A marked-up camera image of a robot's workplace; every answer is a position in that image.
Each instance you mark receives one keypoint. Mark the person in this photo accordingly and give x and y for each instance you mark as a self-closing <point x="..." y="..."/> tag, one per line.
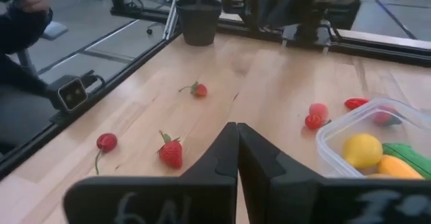
<point x="20" y="32"/>

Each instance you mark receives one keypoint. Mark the red toy cherry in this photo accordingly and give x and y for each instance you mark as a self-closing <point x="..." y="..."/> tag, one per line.
<point x="313" y="122"/>
<point x="107" y="142"/>

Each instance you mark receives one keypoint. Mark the red toy chili pepper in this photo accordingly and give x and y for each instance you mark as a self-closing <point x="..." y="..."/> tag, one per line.
<point x="355" y="103"/>

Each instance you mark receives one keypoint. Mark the silver metal bracket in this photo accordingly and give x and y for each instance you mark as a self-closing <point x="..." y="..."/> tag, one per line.
<point x="171" y="15"/>

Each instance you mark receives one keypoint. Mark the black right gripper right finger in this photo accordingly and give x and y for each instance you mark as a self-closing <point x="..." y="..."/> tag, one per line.
<point x="286" y="200"/>

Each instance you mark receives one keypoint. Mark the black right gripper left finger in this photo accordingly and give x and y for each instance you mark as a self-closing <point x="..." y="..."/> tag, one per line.
<point x="202" y="197"/>

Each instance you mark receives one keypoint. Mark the small black table camera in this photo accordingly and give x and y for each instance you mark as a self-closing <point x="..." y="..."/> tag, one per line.
<point x="72" y="94"/>

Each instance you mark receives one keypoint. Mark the grey chair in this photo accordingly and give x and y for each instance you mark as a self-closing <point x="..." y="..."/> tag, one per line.
<point x="54" y="30"/>

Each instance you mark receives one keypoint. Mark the green potted plant black pot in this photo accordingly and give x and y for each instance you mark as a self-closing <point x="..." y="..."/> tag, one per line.
<point x="198" y="22"/>

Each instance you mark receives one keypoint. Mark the office chair wheel base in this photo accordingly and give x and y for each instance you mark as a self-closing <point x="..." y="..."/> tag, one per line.
<point x="149" y="31"/>

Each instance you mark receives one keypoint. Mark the red toy strawberry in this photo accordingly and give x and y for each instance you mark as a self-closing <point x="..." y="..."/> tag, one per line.
<point x="201" y="90"/>
<point x="171" y="154"/>

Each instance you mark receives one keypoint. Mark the green toy cucumber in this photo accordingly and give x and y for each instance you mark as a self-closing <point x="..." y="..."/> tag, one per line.
<point x="410" y="156"/>

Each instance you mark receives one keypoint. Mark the yellow toy lemon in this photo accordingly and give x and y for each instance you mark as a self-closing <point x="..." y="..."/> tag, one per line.
<point x="362" y="150"/>

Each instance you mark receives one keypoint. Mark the pale pink toy peach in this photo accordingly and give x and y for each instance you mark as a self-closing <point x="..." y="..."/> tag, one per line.
<point x="319" y="110"/>

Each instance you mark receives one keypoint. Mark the yellow toy banana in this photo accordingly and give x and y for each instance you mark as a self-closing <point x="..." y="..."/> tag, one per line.
<point x="395" y="168"/>

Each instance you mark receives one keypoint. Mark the clear plastic tupperware container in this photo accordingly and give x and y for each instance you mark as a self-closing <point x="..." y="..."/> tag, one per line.
<point x="331" y="133"/>

